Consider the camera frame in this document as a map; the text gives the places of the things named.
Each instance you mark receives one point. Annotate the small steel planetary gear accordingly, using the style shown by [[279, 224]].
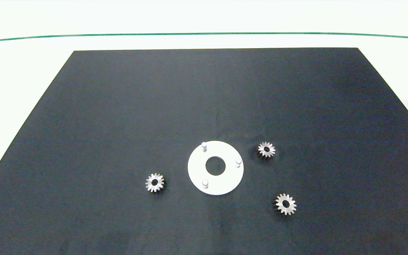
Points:
[[149, 183], [261, 149], [280, 204]]

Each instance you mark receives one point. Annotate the round white pinned carrier plate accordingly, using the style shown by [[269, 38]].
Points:
[[225, 184]]

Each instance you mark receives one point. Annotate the dark rectangular work mat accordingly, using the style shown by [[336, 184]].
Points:
[[119, 124]]

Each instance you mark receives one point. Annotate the thin green tape strip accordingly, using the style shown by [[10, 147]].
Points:
[[204, 34]]

